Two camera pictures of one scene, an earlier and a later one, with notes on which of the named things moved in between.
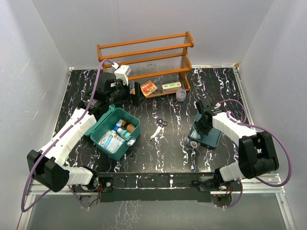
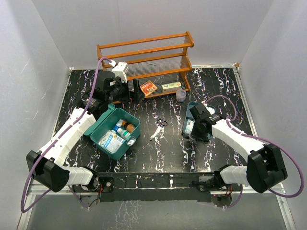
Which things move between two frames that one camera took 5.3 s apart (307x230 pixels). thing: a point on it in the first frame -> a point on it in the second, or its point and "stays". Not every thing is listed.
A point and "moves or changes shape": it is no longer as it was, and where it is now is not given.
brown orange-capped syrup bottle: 129,127 stays
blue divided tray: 210,141 moves or changes shape
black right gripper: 200,129 stays
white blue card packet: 195,135 moves or changes shape
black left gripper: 119,83 stays
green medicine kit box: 107,121 stays
